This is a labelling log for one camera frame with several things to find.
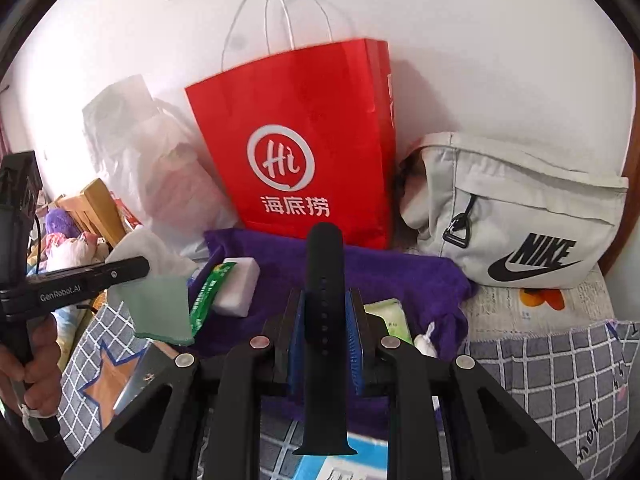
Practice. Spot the blue tissue pack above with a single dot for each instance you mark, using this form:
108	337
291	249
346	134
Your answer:
367	460

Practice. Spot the white plastic bag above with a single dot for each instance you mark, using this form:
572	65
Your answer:
165	175

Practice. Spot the white tissue pack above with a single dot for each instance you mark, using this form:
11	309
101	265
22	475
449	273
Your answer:
240	290

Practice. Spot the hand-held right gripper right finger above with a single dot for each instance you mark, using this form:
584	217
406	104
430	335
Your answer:
354	340

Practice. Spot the white plush toy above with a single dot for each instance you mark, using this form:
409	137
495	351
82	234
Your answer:
75	250

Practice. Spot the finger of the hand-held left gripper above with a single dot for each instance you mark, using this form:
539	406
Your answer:
125	271

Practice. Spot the grey waist bag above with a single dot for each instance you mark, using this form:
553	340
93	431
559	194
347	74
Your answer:
525	200

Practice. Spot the grey checkered blanket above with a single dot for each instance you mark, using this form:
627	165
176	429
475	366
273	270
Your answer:
550	385

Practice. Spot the person's left hand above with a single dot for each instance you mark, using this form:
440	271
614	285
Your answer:
42	360

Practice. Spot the green snack packet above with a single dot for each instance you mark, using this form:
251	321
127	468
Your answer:
207	295

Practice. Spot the purple cloth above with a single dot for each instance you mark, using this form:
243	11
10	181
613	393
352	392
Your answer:
400	280

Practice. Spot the wooden headboard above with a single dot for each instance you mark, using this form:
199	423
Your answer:
95	205

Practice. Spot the green tissue pack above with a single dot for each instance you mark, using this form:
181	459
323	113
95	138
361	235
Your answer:
392	317

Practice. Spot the purple plush toy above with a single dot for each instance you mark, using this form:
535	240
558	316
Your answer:
60	222

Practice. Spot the red paper bag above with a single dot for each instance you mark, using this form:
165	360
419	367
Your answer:
300	110

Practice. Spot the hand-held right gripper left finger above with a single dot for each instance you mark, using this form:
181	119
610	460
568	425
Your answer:
297	340

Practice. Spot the light green cloth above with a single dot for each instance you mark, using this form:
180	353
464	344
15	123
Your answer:
160	310

